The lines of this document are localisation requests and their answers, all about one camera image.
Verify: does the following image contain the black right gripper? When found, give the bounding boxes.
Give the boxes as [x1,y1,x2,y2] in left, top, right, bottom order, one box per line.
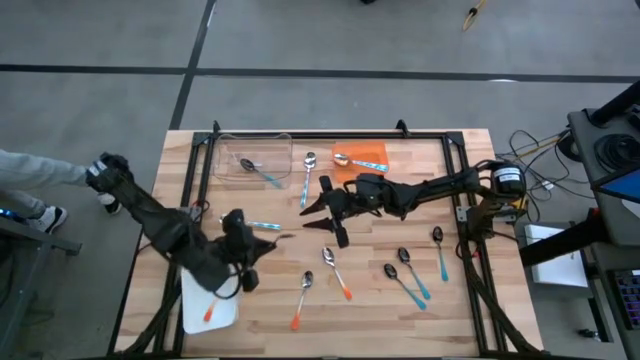
[299,174,384,250]

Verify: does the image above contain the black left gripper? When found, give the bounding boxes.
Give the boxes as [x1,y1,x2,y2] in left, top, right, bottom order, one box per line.
[219,208,278,294]

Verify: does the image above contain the silver spoon patterned blue handle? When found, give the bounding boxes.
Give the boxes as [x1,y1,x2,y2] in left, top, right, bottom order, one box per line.
[218,214,283,232]
[333,152,390,174]
[299,151,318,209]

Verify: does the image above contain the black spoon blue handle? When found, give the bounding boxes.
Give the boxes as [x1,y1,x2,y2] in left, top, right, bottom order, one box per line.
[432,225,450,283]
[397,246,432,301]
[239,157,285,190]
[383,263,429,312]

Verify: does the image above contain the orange plastic container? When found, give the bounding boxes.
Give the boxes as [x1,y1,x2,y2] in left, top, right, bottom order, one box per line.
[329,140,390,184]

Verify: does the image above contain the white plastic container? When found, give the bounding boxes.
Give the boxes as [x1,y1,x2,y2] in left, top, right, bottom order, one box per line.
[179,257,239,336]

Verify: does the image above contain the clear plastic container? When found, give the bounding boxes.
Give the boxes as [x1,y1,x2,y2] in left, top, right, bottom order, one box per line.
[212,130,294,182]

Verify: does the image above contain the person's shoe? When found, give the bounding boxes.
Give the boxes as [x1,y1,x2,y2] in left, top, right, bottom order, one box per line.
[27,205,69,235]
[97,192,124,216]

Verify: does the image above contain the grey metal stand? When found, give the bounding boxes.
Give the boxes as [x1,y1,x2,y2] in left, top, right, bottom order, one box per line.
[0,214,82,360]

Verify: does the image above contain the person's leg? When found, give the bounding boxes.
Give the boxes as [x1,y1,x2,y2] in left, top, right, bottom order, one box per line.
[0,148,99,189]
[0,187,49,221]

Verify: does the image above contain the black cart beam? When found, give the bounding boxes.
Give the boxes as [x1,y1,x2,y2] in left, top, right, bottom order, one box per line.
[518,207,604,269]

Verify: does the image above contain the white flat box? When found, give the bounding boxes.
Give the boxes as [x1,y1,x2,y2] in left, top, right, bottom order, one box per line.
[523,223,590,289]

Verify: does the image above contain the grey equipment cart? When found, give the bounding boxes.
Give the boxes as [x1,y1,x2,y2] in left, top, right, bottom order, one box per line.
[567,107,640,251]

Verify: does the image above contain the laptop with blue screen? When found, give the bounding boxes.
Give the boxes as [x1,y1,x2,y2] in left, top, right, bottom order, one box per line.
[589,167,640,206]

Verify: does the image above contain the black slanted pole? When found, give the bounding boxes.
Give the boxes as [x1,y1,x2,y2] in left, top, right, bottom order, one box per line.
[587,82,640,126]

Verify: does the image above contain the keyboard with coloured keys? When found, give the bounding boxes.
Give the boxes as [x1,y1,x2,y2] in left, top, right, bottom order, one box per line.
[612,269,640,331]

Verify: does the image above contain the black aluminium table frame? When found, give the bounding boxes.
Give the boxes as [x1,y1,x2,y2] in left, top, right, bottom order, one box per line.
[112,119,549,360]

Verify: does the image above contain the yellow hanging power cord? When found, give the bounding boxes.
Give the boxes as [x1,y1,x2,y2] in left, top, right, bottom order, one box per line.
[462,0,489,33]

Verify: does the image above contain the black floor cable bundle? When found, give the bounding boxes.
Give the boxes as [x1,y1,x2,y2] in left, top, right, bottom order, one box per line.
[494,128,581,201]

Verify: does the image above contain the coiled black cable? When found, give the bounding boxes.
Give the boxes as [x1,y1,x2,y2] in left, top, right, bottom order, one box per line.
[592,132,640,174]

